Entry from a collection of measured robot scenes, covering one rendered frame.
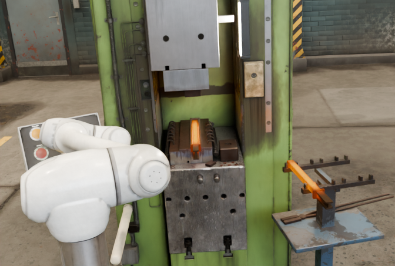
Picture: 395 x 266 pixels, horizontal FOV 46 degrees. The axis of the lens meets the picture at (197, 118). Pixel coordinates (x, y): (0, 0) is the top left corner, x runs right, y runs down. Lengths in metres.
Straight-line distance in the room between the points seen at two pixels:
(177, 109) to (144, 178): 1.65
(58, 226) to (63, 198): 0.07
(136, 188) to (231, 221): 1.32
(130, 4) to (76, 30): 6.37
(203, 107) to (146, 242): 0.79
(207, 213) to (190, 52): 0.76
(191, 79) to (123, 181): 1.12
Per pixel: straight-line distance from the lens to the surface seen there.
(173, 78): 2.06
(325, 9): 8.15
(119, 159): 1.01
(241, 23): 2.14
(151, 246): 2.59
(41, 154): 2.05
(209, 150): 2.17
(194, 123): 2.44
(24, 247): 3.56
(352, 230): 2.19
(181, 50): 2.04
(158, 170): 0.99
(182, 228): 2.29
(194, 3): 2.01
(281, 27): 2.21
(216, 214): 2.25
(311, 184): 1.94
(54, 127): 1.56
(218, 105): 2.60
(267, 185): 2.43
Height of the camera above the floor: 1.81
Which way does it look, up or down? 19 degrees down
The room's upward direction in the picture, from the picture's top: 3 degrees counter-clockwise
